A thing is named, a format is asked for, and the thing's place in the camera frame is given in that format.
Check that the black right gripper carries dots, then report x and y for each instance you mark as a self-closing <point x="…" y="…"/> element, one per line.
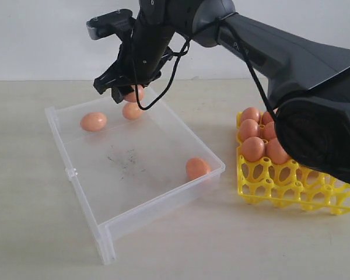
<point x="140" y="59"/>

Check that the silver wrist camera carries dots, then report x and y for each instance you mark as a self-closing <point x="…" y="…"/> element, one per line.
<point x="119" y="22"/>

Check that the clear plastic tray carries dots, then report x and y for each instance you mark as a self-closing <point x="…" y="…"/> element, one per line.
<point x="130" y="172"/>

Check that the yellow plastic egg tray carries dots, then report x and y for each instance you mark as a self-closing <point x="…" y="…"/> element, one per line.
<point x="289" y="183"/>

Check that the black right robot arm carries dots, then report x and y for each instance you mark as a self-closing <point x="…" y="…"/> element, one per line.
<point x="308" y="93"/>

